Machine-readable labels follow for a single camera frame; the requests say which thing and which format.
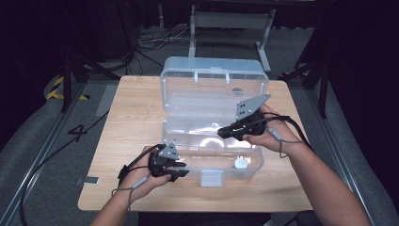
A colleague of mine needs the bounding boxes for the yellow black floor tape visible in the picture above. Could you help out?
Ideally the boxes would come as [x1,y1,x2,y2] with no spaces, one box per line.
[45,75,90,102]

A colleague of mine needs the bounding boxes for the person's right hand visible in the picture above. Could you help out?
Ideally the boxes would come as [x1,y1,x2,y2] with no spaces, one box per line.
[242,105,304,155]

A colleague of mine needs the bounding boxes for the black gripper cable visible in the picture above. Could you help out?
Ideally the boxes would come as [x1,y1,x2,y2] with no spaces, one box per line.
[19,109,167,226]
[260,115,315,153]

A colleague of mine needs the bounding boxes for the bundle of floor cables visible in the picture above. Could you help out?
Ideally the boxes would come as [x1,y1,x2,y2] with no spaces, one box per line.
[134,24,193,78]

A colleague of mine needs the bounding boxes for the person's left hand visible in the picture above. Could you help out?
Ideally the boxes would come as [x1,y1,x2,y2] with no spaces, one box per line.
[120,146,172,202]

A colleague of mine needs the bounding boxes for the person's dark clothing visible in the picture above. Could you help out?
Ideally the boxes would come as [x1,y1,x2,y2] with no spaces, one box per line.
[137,212,272,226]

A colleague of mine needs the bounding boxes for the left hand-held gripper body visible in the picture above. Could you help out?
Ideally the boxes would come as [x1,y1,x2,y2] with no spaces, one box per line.
[148,142,182,183]

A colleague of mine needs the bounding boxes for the aluminium floor rail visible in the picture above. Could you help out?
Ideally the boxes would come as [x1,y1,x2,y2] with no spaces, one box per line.
[0,83,87,226]

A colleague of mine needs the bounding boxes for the grey metal desk frame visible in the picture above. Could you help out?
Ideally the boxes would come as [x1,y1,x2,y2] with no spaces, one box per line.
[187,4,278,75]

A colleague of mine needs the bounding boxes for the grey wrist strap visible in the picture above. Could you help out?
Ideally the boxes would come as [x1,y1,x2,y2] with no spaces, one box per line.
[265,126,304,159]
[110,175,151,212]

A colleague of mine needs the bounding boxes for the small white-capped bottle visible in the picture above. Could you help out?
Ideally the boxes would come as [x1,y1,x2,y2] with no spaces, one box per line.
[232,156,249,170]

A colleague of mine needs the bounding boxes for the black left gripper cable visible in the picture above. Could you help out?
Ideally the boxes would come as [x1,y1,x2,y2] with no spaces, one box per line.
[19,109,167,226]

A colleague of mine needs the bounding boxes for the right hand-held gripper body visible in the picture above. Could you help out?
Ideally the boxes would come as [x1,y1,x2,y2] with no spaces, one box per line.
[234,92,272,141]

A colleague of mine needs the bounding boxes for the grey right wrist strap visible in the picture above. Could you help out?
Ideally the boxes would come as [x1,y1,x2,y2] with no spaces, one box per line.
[265,126,304,159]

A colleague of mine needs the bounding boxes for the grey left wrist strap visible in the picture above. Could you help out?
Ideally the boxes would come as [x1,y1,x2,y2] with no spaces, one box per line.
[110,175,151,212]

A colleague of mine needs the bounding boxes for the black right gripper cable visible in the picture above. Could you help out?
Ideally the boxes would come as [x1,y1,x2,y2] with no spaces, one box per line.
[260,115,315,153]

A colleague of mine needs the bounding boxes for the clear plastic storage box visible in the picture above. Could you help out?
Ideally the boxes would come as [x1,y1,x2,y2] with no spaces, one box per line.
[159,56,270,188]

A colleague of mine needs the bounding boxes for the grey tape piece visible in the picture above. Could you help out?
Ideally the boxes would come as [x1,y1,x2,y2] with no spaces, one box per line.
[74,175,101,186]

